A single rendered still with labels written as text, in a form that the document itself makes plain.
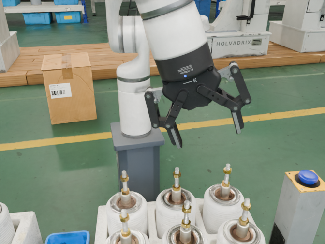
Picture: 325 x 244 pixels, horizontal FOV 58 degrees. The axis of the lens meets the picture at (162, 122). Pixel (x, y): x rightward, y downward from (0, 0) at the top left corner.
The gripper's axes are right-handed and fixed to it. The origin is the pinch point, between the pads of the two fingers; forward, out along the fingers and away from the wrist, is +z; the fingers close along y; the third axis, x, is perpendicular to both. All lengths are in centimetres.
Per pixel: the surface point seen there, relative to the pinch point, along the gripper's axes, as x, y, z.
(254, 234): 4.4, 2.5, 27.8
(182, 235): 1.3, -10.8, 21.3
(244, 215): 4.2, 1.6, 22.0
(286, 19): 256, 73, 50
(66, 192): 41, -61, 33
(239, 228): 3.9, -0.1, 24.9
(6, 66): 154, -139, -5
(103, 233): 8.1, -31.5, 23.9
